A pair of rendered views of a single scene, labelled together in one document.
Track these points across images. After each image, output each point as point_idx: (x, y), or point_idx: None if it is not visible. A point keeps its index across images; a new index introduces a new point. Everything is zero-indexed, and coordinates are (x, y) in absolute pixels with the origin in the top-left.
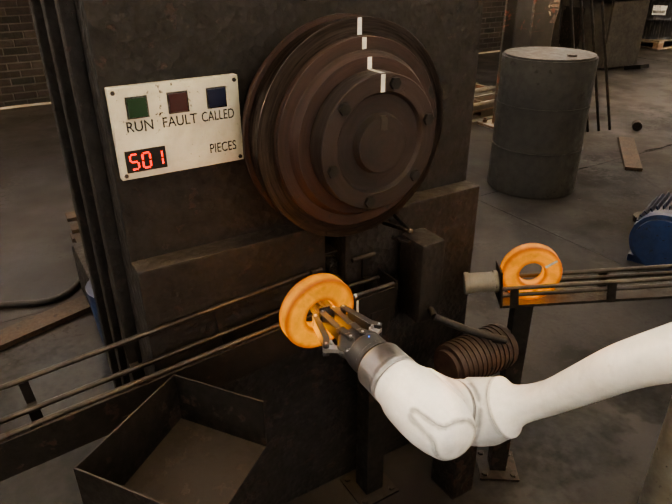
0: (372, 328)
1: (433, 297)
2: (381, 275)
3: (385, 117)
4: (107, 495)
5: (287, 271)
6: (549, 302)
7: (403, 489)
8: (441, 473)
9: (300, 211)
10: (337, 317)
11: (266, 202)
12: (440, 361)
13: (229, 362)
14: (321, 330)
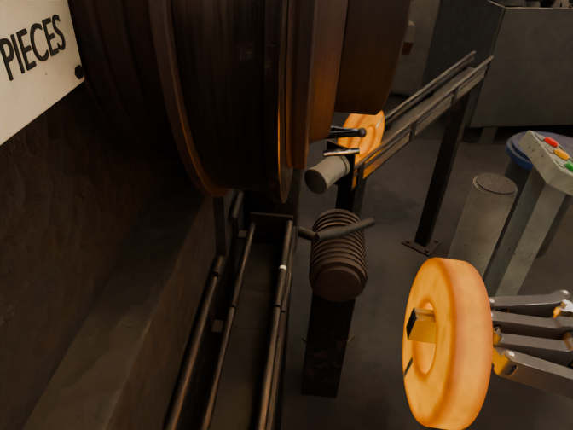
0: (566, 306)
1: (299, 215)
2: (257, 220)
3: None
4: None
5: (195, 299)
6: (379, 163)
7: (295, 427)
8: (319, 384)
9: (285, 166)
10: (514, 328)
11: (119, 185)
12: (327, 282)
13: None
14: (569, 375)
